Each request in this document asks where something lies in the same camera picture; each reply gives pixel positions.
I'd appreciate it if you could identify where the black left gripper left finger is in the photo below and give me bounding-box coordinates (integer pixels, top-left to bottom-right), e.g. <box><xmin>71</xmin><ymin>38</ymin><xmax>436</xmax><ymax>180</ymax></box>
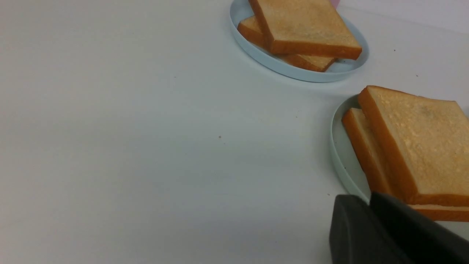
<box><xmin>329</xmin><ymin>194</ymin><xmax>414</xmax><ymax>264</ymax></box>

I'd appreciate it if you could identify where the pink foam cube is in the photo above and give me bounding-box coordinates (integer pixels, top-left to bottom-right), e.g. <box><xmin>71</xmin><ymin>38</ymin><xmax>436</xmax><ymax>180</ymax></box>
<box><xmin>330</xmin><ymin>0</ymin><xmax>341</xmax><ymax>9</ymax></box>

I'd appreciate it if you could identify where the mint green plate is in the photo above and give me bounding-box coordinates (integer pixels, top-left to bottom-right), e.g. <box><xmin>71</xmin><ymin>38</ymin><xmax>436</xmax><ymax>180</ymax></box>
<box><xmin>329</xmin><ymin>94</ymin><xmax>469</xmax><ymax>242</ymax></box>

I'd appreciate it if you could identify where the toast slice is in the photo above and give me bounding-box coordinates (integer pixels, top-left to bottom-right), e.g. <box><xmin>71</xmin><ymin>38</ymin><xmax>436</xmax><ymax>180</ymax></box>
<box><xmin>357</xmin><ymin>85</ymin><xmax>469</xmax><ymax>206</ymax></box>
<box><xmin>342</xmin><ymin>107</ymin><xmax>469</xmax><ymax>222</ymax></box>
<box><xmin>249</xmin><ymin>0</ymin><xmax>362</xmax><ymax>60</ymax></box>
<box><xmin>237</xmin><ymin>16</ymin><xmax>337</xmax><ymax>72</ymax></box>

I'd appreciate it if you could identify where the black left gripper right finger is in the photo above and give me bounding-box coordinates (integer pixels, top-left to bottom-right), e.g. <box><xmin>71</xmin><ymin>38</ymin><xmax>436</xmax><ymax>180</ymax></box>
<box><xmin>369</xmin><ymin>192</ymin><xmax>469</xmax><ymax>264</ymax></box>

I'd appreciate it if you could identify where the pale blue bread plate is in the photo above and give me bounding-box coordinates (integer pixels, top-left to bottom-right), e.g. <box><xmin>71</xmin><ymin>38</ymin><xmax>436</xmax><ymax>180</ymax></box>
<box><xmin>230</xmin><ymin>0</ymin><xmax>370</xmax><ymax>83</ymax></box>

